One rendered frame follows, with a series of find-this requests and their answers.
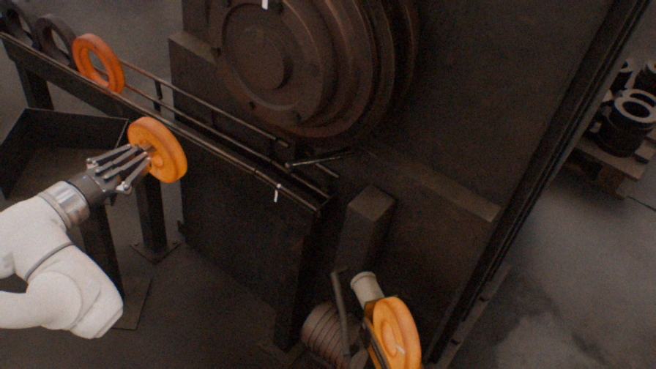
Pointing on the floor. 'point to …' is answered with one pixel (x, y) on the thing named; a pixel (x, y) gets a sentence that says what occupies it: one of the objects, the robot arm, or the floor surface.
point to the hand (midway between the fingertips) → (155, 145)
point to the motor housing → (331, 339)
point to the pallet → (619, 132)
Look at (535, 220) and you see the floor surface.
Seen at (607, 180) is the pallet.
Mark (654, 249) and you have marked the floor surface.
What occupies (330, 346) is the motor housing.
